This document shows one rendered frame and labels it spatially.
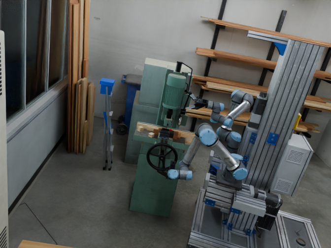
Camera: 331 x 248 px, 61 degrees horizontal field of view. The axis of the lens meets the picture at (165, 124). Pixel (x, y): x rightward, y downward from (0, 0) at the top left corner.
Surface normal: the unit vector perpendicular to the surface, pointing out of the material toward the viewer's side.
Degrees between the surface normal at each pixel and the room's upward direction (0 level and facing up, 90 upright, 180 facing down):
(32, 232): 0
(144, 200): 90
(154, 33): 90
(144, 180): 90
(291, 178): 90
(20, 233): 0
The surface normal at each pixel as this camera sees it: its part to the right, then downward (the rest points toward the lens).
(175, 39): 0.03, 0.38
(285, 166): -0.22, 0.32
